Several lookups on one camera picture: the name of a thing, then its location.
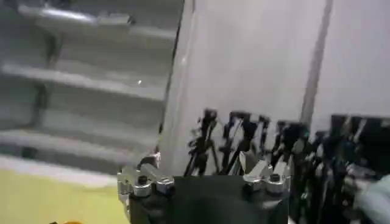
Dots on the white open shelf unit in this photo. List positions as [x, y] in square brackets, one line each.
[91, 82]

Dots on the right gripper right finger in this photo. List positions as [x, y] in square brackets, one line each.
[271, 181]

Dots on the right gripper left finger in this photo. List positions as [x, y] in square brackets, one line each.
[143, 182]

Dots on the yellow-green cloth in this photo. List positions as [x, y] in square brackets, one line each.
[45, 199]

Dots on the dark grey leaning pole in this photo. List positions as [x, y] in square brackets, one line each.
[317, 61]

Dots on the black camera tripod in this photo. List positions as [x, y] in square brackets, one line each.
[350, 143]
[243, 134]
[202, 143]

